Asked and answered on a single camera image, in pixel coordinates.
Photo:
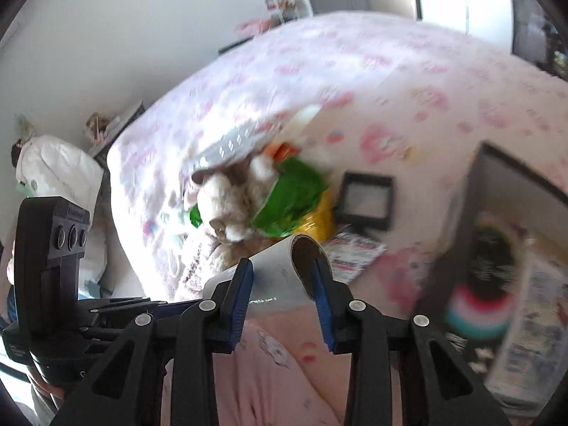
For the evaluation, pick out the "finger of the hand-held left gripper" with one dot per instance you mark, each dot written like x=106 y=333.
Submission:
x=133 y=307
x=104 y=333

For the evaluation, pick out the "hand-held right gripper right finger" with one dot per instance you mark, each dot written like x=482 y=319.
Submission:
x=322 y=308

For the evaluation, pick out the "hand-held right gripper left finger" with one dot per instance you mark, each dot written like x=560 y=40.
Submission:
x=239 y=306

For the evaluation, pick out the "white tube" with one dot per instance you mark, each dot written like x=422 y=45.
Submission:
x=275 y=279

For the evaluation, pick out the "black storage box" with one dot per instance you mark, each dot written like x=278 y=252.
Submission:
x=461 y=213

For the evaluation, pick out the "red white printed packet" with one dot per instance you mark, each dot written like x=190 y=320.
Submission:
x=355 y=253

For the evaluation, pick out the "yellow packet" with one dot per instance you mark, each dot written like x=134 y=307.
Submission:
x=319 y=219

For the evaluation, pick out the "beige plush toy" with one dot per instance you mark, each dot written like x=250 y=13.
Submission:
x=230 y=204

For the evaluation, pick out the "white plastic bag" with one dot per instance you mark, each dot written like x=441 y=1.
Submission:
x=62 y=173

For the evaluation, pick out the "green snack packet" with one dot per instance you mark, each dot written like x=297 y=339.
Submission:
x=293 y=199

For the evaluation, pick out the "dark holographic card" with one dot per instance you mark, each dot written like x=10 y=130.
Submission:
x=483 y=284

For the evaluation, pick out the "silver foil packet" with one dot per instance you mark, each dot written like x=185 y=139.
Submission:
x=239 y=142

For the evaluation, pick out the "pink cartoon printed blanket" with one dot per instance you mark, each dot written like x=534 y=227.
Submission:
x=355 y=75

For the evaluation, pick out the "small black frame box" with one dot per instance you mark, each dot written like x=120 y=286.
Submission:
x=366 y=199

